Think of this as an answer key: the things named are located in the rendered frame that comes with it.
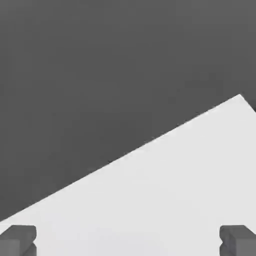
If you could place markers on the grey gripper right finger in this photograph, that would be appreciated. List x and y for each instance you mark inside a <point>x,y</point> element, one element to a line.
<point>238,241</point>

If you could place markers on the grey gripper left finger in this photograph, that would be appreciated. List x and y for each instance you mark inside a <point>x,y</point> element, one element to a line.
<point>17,241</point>

